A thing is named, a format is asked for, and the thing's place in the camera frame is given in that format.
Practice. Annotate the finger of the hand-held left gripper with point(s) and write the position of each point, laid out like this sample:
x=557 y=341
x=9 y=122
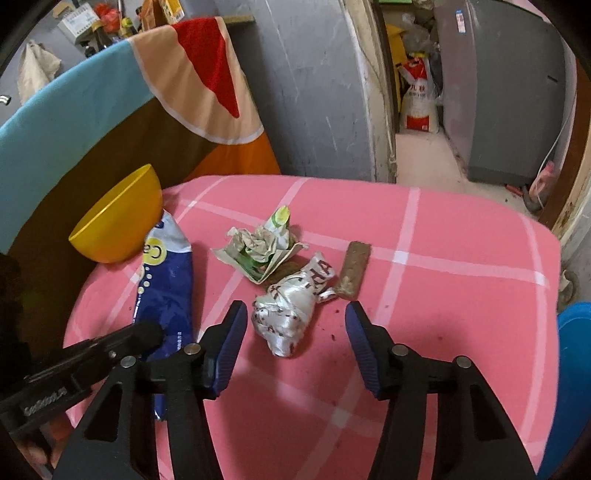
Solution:
x=124 y=341

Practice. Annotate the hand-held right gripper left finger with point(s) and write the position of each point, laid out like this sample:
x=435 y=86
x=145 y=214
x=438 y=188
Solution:
x=228 y=350

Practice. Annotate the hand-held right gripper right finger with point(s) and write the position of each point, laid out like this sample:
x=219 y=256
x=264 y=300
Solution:
x=364 y=350

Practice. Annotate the blue snack packet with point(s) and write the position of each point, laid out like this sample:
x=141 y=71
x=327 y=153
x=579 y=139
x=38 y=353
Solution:
x=166 y=286

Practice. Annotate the silver white wrapper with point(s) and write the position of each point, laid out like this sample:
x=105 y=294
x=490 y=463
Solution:
x=286 y=309

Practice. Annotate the brown wrapper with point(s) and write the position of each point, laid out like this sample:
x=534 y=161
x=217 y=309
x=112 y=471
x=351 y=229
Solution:
x=353 y=267

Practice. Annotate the green white wrapper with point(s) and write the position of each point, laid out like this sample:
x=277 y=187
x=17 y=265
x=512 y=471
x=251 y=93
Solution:
x=258 y=249

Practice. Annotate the blue plastic bucket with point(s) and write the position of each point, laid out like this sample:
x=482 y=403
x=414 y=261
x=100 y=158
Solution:
x=572 y=392

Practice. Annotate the person's left hand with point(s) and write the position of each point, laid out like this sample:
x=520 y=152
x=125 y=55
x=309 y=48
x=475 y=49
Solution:
x=37 y=454

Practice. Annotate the pink checked tablecloth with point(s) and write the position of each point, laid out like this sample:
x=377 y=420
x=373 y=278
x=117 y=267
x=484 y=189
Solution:
x=415 y=332

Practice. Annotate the yellow plastic bowl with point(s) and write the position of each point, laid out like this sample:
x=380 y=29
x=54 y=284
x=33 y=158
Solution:
x=120 y=217

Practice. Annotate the blue brown striped towel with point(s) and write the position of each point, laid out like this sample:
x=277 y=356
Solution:
x=83 y=115

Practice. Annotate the pink slipper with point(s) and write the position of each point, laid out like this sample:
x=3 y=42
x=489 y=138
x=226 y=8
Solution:
x=544 y=177

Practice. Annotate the white red rice bag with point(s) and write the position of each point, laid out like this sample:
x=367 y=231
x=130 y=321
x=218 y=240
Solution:
x=418 y=101

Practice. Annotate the beige hanging cloth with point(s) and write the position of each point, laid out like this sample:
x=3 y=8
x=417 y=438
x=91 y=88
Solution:
x=39 y=69

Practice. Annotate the grey refrigerator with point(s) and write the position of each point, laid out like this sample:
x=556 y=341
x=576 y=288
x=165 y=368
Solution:
x=498 y=92

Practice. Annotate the yellow plastic bag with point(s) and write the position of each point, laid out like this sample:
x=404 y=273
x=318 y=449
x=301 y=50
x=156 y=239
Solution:
x=395 y=60

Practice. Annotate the dark sauce bottle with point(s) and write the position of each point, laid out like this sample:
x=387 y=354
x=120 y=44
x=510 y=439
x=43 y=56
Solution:
x=102 y=34

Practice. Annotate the orange seasoning packet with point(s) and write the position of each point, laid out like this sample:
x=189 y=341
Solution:
x=161 y=11

